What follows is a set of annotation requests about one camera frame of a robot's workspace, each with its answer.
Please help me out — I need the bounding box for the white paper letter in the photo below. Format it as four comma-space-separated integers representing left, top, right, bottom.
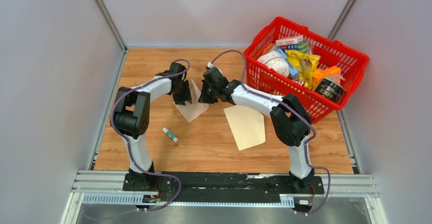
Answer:
175, 79, 209, 123

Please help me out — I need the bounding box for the cream paper envelope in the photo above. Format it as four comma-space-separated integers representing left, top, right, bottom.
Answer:
224, 105, 266, 151

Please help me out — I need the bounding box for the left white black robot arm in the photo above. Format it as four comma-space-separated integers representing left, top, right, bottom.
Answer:
110, 59, 193, 191

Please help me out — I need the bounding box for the green white glue stick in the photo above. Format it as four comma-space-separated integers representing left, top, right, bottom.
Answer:
163, 127, 178, 142

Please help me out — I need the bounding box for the white round pouch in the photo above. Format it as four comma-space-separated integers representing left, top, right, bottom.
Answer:
257, 51, 290, 77

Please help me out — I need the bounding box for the red plastic shopping basket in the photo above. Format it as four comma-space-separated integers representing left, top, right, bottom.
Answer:
244, 17, 369, 123

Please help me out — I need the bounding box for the blue flat package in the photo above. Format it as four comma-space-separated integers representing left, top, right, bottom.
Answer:
276, 48, 300, 80

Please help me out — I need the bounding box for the yellow snack bag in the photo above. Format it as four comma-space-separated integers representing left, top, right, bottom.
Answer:
285, 50, 321, 90

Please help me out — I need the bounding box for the white red box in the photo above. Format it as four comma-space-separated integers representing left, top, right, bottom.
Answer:
275, 35, 304, 46

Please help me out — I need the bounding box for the green blue packet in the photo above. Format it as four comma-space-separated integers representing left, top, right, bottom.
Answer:
280, 41, 313, 54

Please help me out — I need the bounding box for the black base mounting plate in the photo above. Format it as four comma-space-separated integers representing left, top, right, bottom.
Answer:
122, 171, 327, 211

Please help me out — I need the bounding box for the black round can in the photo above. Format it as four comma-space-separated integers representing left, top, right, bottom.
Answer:
314, 78, 345, 103

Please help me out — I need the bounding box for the orange package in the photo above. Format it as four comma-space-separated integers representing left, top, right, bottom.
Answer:
312, 66, 342, 89

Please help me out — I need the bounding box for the aluminium frame rail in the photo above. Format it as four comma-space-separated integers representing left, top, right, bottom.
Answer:
61, 170, 388, 223

